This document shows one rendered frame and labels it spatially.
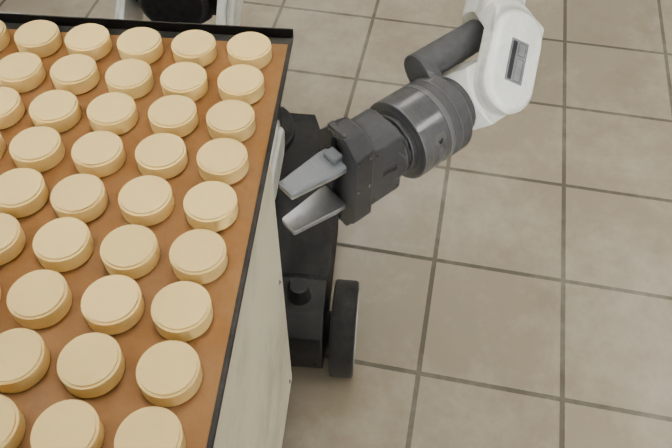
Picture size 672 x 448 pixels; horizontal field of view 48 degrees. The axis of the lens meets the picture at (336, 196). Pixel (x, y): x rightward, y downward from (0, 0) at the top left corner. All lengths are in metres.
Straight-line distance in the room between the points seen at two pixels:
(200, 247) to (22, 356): 0.17
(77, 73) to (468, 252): 1.18
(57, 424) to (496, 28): 0.54
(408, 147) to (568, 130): 1.44
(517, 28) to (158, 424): 0.51
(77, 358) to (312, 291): 0.90
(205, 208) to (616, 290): 1.30
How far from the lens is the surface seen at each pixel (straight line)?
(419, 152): 0.74
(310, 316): 1.45
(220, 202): 0.70
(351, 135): 0.68
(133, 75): 0.85
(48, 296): 0.68
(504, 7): 0.81
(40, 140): 0.80
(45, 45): 0.92
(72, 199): 0.74
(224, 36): 0.91
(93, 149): 0.77
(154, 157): 0.75
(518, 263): 1.83
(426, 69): 0.77
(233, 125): 0.77
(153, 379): 0.61
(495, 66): 0.78
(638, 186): 2.08
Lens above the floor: 1.46
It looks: 50 degrees down
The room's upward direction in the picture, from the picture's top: straight up
